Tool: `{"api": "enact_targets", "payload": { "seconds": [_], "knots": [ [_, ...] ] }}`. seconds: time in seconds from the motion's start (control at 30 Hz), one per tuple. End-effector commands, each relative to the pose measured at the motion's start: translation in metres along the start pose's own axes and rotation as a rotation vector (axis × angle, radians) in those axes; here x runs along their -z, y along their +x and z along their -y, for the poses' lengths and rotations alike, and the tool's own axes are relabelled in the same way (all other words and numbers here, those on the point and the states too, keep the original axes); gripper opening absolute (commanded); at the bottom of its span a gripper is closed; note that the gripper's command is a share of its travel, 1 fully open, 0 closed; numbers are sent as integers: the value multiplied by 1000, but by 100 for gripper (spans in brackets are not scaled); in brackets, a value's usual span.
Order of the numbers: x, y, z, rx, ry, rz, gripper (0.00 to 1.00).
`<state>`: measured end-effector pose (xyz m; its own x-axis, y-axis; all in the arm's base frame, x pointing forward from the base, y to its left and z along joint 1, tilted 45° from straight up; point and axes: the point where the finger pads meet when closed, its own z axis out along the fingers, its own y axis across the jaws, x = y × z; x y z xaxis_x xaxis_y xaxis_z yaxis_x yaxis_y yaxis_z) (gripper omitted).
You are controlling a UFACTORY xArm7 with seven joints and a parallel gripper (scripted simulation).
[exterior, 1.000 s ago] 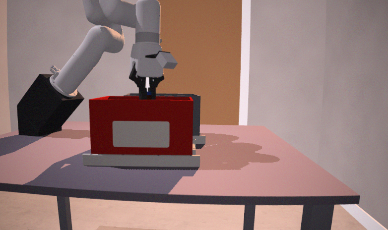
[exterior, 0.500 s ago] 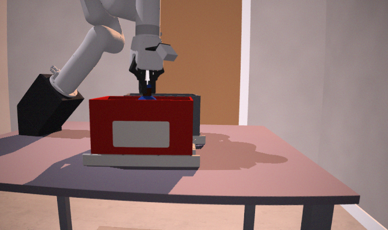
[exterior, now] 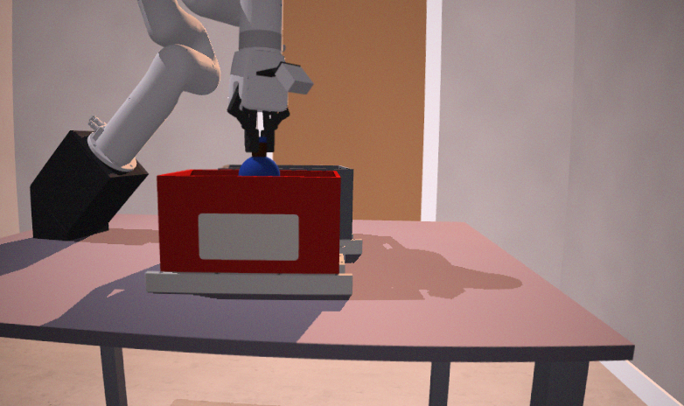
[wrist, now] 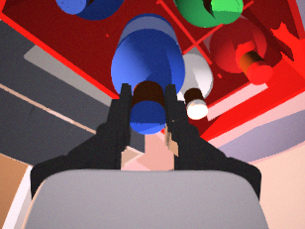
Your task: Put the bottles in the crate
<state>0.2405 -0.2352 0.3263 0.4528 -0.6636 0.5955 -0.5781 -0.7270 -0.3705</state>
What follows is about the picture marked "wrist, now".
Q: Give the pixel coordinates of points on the green bottle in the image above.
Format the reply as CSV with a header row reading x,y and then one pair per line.
x,y
196,13

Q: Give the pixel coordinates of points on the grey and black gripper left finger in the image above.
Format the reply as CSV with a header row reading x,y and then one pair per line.
x,y
111,139

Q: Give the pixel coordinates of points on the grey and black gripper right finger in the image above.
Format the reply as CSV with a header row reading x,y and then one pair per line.
x,y
193,153

